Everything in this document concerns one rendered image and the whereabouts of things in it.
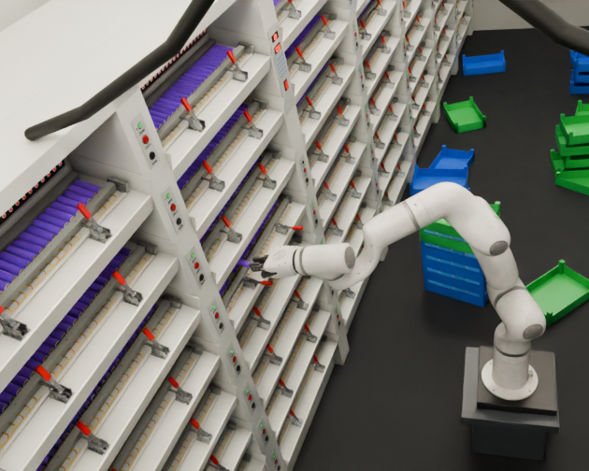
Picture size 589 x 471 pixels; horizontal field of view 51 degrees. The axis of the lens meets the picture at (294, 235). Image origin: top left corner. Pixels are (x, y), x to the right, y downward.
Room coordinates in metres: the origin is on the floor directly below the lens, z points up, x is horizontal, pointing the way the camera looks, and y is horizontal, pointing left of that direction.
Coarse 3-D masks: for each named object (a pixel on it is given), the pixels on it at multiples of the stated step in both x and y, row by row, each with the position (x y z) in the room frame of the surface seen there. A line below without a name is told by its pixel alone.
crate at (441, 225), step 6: (498, 204) 2.06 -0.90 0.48; (498, 210) 2.06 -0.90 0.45; (498, 216) 2.06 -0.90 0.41; (432, 222) 2.09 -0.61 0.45; (438, 222) 2.07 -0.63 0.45; (444, 222) 2.12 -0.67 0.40; (426, 228) 2.11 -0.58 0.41; (432, 228) 2.09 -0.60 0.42; (438, 228) 2.06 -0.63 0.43; (444, 228) 2.05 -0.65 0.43; (450, 228) 2.03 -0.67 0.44; (450, 234) 2.03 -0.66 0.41; (456, 234) 2.01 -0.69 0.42
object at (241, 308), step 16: (288, 192) 1.83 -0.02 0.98; (288, 208) 1.79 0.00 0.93; (304, 208) 1.80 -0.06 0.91; (288, 224) 1.71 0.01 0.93; (272, 240) 1.64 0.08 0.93; (288, 240) 1.67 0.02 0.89; (256, 272) 1.50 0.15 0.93; (240, 288) 1.44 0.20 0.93; (256, 288) 1.44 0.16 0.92; (240, 304) 1.38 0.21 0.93; (240, 320) 1.32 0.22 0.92
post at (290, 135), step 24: (240, 0) 1.83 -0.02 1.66; (264, 0) 1.84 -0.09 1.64; (216, 24) 1.88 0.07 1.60; (240, 24) 1.84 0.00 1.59; (264, 24) 1.81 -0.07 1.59; (288, 72) 1.88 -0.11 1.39; (288, 120) 1.82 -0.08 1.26; (288, 144) 1.81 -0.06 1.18; (312, 192) 1.87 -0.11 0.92; (336, 360) 1.82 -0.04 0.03
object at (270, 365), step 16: (304, 288) 1.76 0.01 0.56; (320, 288) 1.78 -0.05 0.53; (288, 304) 1.68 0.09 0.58; (304, 304) 1.68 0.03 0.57; (288, 320) 1.62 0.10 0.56; (304, 320) 1.62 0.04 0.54; (272, 336) 1.54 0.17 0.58; (288, 336) 1.55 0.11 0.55; (272, 352) 1.45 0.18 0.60; (288, 352) 1.48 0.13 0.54; (256, 368) 1.42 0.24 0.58; (272, 368) 1.42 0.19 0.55; (256, 384) 1.36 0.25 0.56; (272, 384) 1.36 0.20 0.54
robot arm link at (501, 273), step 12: (480, 252) 1.32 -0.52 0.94; (504, 252) 1.29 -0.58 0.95; (480, 264) 1.31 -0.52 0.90; (492, 264) 1.28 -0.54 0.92; (504, 264) 1.27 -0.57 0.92; (516, 264) 1.31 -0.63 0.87; (492, 276) 1.28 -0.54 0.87; (504, 276) 1.27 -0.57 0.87; (516, 276) 1.28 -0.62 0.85; (492, 288) 1.31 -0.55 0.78; (504, 288) 1.28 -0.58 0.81; (516, 288) 1.34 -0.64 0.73; (492, 300) 1.35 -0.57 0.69
